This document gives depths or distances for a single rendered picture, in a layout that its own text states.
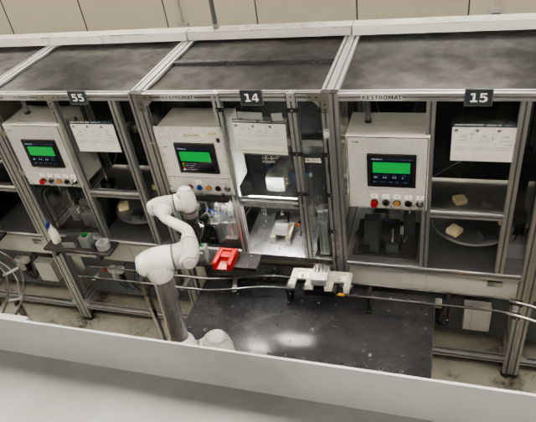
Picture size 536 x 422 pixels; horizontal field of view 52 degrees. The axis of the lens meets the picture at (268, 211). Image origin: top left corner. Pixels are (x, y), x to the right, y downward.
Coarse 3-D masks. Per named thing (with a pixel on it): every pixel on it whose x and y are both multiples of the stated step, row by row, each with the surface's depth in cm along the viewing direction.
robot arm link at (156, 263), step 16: (144, 256) 273; (160, 256) 272; (144, 272) 273; (160, 272) 273; (160, 288) 279; (160, 304) 286; (176, 304) 286; (176, 320) 288; (176, 336) 291; (192, 336) 299
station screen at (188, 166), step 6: (180, 150) 314; (186, 150) 313; (192, 150) 312; (198, 150) 310; (204, 150) 309; (210, 156) 311; (180, 162) 320; (186, 162) 319; (192, 162) 317; (198, 162) 316; (204, 162) 315; (210, 162) 314; (186, 168) 321; (192, 168) 320; (198, 168) 319; (204, 168) 318; (210, 168) 316
